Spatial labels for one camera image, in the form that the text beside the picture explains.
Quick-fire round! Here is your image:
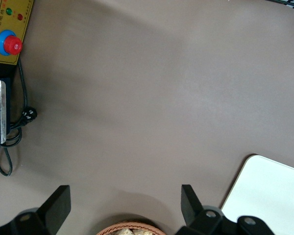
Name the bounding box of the yellow emergency stop control box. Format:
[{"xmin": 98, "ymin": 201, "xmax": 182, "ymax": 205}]
[{"xmin": 0, "ymin": 0, "xmax": 35, "ymax": 145}]

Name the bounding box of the silver metal bracket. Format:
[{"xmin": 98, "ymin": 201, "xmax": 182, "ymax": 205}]
[{"xmin": 0, "ymin": 79, "xmax": 8, "ymax": 145}]

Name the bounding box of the black power cord with plug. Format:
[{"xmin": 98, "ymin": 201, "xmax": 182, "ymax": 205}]
[{"xmin": 0, "ymin": 58, "xmax": 39, "ymax": 177}]

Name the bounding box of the brown round wicker basket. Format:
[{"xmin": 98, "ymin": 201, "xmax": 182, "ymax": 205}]
[{"xmin": 96, "ymin": 220, "xmax": 168, "ymax": 235}]

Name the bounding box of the clear wrapped pastry pack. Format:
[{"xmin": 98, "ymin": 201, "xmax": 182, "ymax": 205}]
[
  {"xmin": 114, "ymin": 227, "xmax": 133, "ymax": 235},
  {"xmin": 133, "ymin": 228, "xmax": 154, "ymax": 235}
]

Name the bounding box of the beige plastic tray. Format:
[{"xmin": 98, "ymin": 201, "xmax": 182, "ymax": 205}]
[{"xmin": 220, "ymin": 154, "xmax": 294, "ymax": 235}]

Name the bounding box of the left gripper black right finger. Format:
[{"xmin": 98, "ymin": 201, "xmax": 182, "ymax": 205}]
[{"xmin": 181, "ymin": 184, "xmax": 237, "ymax": 235}]

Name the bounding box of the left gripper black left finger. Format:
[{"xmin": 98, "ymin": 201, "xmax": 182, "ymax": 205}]
[{"xmin": 11, "ymin": 185, "xmax": 72, "ymax": 235}]

